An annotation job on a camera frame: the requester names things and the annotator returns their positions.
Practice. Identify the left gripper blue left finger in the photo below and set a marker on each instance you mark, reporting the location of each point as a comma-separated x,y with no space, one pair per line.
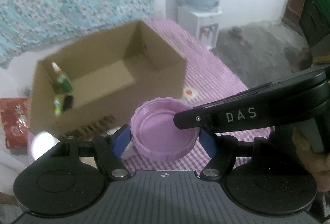
121,141

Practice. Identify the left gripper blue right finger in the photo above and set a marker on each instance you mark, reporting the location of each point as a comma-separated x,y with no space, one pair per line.
208,143

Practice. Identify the purple plastic lid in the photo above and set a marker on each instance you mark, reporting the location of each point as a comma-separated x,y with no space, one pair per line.
154,133

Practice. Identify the brown cardboard box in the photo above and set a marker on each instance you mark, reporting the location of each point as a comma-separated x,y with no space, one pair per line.
112,73

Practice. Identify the black cylindrical tube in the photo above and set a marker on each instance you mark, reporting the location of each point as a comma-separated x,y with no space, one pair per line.
67,103

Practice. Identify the green lip balm tube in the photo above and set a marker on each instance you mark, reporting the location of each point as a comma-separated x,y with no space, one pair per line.
57,105

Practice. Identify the green dropper bottle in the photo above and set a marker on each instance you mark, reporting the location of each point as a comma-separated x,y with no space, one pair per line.
62,79

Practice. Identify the right human hand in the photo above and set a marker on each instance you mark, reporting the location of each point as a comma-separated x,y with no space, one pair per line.
316,164

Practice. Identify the purple checkered tablecloth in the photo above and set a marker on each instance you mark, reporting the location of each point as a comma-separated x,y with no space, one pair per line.
207,78

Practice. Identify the brown object on floor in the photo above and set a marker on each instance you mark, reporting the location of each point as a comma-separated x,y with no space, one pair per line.
236,33

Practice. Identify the red gift bag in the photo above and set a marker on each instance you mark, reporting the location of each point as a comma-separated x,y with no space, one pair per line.
14,114

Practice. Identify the white water dispenser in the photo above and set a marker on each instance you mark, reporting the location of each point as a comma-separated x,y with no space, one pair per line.
204,26

